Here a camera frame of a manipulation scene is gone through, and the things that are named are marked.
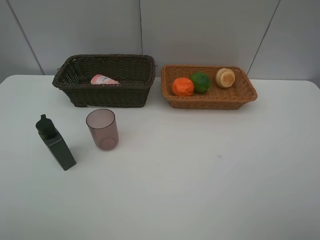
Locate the round bread bun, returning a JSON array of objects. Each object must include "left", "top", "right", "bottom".
[{"left": 215, "top": 68, "right": 236, "bottom": 88}]

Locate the black pump dispenser bottle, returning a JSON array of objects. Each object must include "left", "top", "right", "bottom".
[{"left": 35, "top": 114, "right": 76, "bottom": 171}]

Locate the orange fruit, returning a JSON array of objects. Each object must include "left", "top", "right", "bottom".
[{"left": 172, "top": 77, "right": 194, "bottom": 97}]

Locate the pink lotion bottle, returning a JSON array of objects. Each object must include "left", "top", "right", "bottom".
[{"left": 90, "top": 74, "right": 120, "bottom": 85}]

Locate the green lime fruit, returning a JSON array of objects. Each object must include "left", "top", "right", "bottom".
[{"left": 190, "top": 72, "right": 211, "bottom": 94}]

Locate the dark brown wicker basket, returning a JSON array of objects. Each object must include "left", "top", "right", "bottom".
[{"left": 52, "top": 54, "right": 156, "bottom": 108}]

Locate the translucent purple plastic cup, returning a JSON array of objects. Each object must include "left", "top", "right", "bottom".
[{"left": 85, "top": 108, "right": 119, "bottom": 151}]

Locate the light brown wicker basket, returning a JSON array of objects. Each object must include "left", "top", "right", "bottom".
[{"left": 161, "top": 64, "right": 258, "bottom": 110}]

